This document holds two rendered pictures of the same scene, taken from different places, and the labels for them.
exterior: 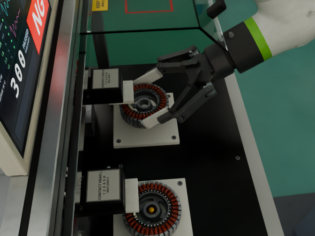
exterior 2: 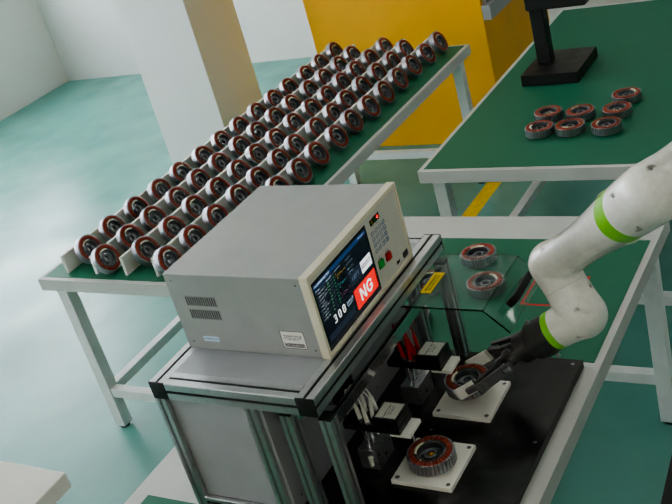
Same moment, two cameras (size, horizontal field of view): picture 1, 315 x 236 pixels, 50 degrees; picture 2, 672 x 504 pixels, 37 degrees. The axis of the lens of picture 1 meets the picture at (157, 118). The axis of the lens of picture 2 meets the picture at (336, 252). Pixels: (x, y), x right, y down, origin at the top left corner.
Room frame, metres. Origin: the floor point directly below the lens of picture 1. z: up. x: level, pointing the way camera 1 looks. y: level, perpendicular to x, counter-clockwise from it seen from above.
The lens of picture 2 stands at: (-1.20, -1.11, 2.27)
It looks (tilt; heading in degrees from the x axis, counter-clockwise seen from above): 26 degrees down; 40
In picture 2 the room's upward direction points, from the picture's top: 16 degrees counter-clockwise
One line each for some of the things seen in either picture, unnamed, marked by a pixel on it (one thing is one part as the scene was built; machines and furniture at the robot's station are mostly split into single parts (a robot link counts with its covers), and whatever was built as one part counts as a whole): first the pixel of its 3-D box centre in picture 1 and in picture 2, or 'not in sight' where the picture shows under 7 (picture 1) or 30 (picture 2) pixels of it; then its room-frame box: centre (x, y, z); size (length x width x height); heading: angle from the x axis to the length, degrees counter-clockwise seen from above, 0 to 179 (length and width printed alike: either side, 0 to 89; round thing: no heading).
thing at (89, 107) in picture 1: (82, 117); (417, 386); (0.49, 0.17, 0.80); 0.07 x 0.05 x 0.06; 4
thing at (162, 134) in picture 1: (145, 119); (472, 398); (0.50, 0.03, 0.78); 0.15 x 0.15 x 0.01; 4
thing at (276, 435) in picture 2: not in sight; (346, 372); (0.36, 0.27, 0.92); 0.66 x 0.01 x 0.30; 4
